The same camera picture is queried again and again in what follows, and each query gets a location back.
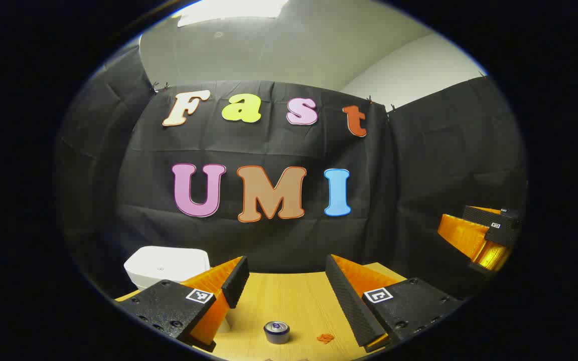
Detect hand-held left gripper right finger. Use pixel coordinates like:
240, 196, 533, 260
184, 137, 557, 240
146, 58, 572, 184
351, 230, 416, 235
325, 254, 466, 353

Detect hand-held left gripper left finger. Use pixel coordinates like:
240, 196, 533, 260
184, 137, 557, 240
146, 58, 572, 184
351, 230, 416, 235
115, 256, 250, 352

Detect silver pop can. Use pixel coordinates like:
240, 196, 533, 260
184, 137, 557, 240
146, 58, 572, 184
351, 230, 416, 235
263, 321, 291, 344

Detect white desktop garbage bin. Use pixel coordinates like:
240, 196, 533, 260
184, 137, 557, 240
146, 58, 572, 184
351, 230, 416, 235
123, 246, 232, 334

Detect wooden desktop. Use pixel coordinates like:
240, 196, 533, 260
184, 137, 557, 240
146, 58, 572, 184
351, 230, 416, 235
116, 262, 407, 361

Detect black backdrop cloth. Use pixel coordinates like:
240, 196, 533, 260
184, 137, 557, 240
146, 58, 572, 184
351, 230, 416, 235
54, 43, 528, 301

